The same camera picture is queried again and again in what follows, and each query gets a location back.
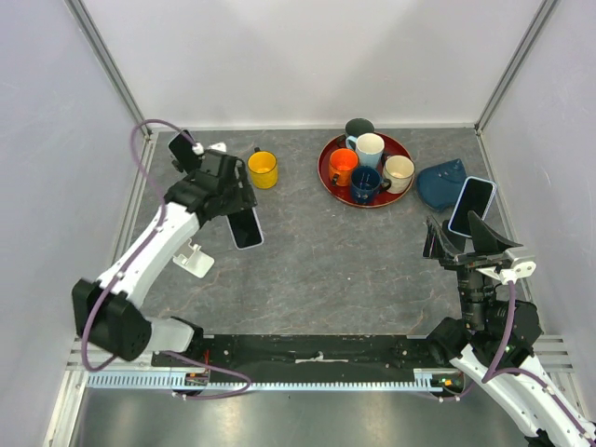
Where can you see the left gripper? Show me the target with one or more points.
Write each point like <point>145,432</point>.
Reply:
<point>244,196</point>

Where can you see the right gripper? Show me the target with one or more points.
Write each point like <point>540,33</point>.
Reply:
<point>485,241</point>

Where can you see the purple case phone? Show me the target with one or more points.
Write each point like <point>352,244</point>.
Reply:
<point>245,229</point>

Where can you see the blue case phone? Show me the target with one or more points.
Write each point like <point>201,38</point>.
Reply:
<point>476,195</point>

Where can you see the black phone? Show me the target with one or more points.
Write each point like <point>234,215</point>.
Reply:
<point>180,148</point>

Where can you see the black round base phone stand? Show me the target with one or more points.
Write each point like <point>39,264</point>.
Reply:
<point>179,166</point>

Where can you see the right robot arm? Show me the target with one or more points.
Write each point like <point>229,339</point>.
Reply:
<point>493,342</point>

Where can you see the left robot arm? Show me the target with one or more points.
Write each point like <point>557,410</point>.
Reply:
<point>107,310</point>

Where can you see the white phone stand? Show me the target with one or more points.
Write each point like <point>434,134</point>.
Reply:
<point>191,258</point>

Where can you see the yellow mug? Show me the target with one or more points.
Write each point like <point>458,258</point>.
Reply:
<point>263,168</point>

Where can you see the blue cloth pouch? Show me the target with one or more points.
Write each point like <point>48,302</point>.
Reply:
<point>439,186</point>

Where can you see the cream mug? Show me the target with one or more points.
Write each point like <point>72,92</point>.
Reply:
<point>399,172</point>

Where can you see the dark blue mug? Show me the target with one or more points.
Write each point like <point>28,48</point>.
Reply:
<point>366,184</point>

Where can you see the red round tray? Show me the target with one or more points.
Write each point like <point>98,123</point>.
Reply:
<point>342,193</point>

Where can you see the orange mug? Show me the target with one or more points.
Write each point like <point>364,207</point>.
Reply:
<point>342,163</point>

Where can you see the light blue white mug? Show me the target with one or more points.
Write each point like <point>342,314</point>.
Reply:
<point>369,148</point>

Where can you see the dark green mug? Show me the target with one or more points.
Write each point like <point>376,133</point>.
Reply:
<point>356,127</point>

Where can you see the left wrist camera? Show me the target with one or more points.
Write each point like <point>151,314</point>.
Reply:
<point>199,149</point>

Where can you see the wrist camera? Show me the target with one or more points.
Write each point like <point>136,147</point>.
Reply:
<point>521,264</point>
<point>199,149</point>

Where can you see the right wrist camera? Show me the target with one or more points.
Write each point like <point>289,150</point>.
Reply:
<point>521,264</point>

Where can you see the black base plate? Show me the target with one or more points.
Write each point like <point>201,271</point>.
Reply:
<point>319,359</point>

